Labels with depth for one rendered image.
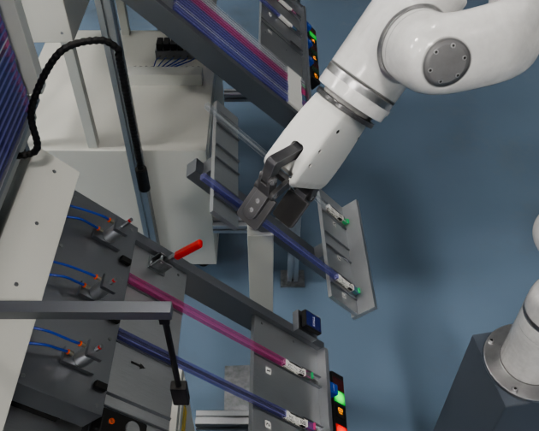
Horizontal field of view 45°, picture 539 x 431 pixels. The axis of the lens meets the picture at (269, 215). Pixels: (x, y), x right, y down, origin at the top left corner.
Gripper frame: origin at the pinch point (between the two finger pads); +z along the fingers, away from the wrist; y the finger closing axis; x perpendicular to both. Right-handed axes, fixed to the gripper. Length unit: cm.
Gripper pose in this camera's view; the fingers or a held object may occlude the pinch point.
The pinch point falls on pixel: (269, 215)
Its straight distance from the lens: 76.4
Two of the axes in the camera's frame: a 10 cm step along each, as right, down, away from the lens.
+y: -4.4, 0.0, -9.0
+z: -5.5, 7.9, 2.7
